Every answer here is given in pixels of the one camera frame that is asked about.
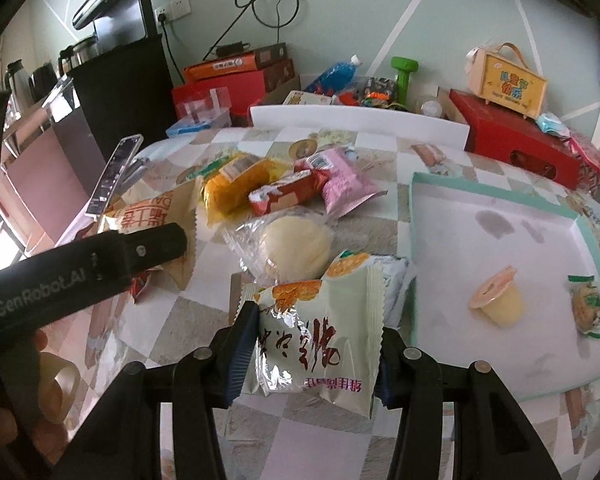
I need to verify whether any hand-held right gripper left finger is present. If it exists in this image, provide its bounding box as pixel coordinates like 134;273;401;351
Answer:
55;301;260;480

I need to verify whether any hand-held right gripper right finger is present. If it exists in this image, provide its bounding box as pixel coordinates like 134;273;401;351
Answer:
375;327;563;480

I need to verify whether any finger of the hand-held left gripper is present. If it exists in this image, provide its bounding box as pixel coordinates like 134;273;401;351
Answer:
102;223;188;281

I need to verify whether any beige bread packet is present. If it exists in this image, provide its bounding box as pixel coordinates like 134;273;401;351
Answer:
100;180;202;292

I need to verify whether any pale green snack packet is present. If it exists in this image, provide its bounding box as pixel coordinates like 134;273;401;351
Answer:
240;252;386;418

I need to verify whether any white green snack packet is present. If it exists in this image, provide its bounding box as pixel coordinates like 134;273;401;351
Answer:
325;251;417;331

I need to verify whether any round pastry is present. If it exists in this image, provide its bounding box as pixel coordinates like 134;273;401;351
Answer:
225;212;337;286

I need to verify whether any teal rimmed white tray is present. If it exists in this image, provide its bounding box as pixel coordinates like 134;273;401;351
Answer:
409;171;600;402

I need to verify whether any orange snack packet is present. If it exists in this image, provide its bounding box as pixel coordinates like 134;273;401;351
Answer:
200;152;286;226

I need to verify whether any pink side cabinet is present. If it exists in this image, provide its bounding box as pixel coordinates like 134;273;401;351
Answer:
0;105;106;261

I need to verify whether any blue wipes pack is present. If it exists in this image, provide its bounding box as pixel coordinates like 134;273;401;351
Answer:
166;119;231;138

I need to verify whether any yellow jelly cup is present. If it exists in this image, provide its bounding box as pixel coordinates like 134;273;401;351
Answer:
468;267;524;328

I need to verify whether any checkered tablecloth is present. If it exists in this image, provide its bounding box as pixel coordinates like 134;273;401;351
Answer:
65;127;600;480

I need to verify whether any clear plastic box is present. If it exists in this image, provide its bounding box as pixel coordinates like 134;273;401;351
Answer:
175;87;232;126

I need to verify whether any black cabinet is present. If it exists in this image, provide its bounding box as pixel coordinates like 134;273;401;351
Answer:
70;35;173;161

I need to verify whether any red gift box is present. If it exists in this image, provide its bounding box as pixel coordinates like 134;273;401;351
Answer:
171;70;268;121

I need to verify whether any orange flat box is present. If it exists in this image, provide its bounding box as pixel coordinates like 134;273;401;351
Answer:
184;52;258;83

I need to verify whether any pink snack packet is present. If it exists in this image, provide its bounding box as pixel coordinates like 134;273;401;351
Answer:
295;147;388;218

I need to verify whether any black kettle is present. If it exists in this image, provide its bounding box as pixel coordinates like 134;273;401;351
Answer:
30;62;61;103

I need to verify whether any cardboard box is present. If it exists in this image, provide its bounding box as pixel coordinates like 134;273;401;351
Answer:
257;76;473;126

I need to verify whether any steel thermos jug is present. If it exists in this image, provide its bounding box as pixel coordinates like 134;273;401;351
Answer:
4;60;33;116

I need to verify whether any steel kettle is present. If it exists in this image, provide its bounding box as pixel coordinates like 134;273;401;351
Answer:
57;35;98;73

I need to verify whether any green wrapped biscuit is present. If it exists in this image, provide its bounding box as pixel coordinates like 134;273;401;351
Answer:
567;275;600;339

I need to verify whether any small cartoon box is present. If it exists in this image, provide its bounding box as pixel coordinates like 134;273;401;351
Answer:
282;90;333;107

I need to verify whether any dark red box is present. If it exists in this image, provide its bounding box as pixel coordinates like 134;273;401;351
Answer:
264;59;296;93

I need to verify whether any dark brown box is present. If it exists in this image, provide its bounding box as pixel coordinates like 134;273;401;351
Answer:
252;42;288;68

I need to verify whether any white foam board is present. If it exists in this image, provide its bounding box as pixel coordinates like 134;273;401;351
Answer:
250;105;471;152

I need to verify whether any black coffee machine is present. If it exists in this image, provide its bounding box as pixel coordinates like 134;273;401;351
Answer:
72;0;153;46

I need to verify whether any blue bottle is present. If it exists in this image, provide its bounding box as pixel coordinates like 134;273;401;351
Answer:
307;55;365;96

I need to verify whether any large red box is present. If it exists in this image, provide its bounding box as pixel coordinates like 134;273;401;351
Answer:
449;88;581;191

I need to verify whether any pile of small toys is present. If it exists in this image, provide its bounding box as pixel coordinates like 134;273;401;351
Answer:
337;76;411;111

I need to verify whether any green dumbbell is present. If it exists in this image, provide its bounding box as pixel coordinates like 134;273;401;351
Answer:
391;56;419;106

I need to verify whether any red patterned bag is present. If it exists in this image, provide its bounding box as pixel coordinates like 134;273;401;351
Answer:
567;132;600;196

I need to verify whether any light blue tissue pack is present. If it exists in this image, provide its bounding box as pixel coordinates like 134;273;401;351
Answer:
535;112;573;138

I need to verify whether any beige toy carry case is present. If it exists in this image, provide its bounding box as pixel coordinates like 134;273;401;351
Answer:
464;42;551;121

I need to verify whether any white wall socket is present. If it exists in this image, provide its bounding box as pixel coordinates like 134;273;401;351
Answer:
155;0;192;23

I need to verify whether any black cable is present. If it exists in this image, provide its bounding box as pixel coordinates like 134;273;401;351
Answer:
205;0;301;58

